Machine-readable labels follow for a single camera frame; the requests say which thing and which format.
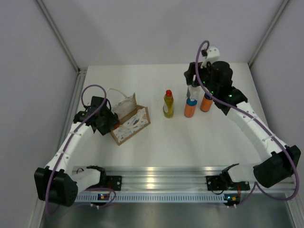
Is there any yellow liquid bottle red cap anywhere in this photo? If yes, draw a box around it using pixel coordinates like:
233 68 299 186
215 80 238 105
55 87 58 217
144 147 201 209
163 90 174 118

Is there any canvas and burlap tote bag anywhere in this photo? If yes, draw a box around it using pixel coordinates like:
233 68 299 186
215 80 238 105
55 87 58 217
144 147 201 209
107 88 151 145

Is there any clear square bottle dark cap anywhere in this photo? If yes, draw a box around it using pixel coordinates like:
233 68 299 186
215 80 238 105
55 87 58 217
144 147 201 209
187 81 200 100

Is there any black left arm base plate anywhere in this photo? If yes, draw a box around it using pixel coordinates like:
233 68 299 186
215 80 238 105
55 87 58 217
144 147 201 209
105 176 122 191

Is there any aluminium front rail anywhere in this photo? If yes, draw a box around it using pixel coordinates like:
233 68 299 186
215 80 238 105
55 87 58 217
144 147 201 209
41 165 297 193

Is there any dark blue pump bottle front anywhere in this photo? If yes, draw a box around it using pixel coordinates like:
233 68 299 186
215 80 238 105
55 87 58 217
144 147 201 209
200 93 213 112

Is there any aluminium right corner post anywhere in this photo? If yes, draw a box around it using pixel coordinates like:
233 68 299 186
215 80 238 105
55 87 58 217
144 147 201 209
247 0 292 68

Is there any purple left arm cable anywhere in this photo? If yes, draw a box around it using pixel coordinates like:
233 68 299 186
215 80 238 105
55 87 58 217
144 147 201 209
45 84 117 216

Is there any aluminium corner post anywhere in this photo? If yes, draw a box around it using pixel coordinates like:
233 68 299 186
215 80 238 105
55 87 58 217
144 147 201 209
35 0 81 72
247 0 292 68

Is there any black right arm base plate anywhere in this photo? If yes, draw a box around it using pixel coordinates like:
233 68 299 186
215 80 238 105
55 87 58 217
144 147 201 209
206 175 250 192

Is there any white slotted cable duct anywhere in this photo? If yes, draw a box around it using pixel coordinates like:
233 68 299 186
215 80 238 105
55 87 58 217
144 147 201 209
75 193 232 203

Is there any aluminium left corner post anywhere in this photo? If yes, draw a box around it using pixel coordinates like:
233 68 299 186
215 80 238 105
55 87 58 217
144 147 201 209
35 0 81 72

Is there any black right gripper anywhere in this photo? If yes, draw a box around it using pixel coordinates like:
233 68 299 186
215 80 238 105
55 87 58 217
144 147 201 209
184 59 218 95

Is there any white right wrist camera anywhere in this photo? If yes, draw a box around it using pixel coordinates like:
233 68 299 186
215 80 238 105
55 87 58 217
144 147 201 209
200 46 220 68

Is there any teal blue pump bottle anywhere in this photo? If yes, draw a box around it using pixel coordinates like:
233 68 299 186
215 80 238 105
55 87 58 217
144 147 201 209
184 98 197 118

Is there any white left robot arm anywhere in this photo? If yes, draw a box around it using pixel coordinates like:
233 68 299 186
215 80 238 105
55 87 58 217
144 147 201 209
34 96 119 207

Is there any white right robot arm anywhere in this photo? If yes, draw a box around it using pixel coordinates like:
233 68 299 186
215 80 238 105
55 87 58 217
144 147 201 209
184 61 301 189

